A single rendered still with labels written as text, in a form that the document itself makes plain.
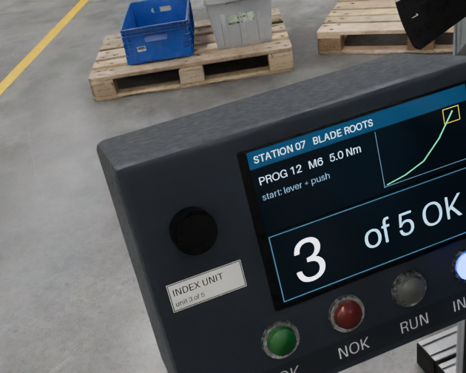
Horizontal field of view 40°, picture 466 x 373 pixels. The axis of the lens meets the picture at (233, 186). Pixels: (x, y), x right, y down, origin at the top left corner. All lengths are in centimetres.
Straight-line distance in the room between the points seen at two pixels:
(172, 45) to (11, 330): 210
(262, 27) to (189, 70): 49
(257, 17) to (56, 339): 229
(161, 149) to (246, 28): 348
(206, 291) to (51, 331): 189
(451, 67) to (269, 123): 13
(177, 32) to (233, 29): 33
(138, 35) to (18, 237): 155
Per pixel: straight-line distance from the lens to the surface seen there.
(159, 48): 389
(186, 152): 39
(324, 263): 44
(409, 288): 47
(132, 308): 225
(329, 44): 399
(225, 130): 40
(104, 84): 388
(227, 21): 384
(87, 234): 269
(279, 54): 380
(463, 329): 68
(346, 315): 45
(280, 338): 44
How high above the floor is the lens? 143
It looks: 31 degrees down
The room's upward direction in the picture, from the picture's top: 10 degrees counter-clockwise
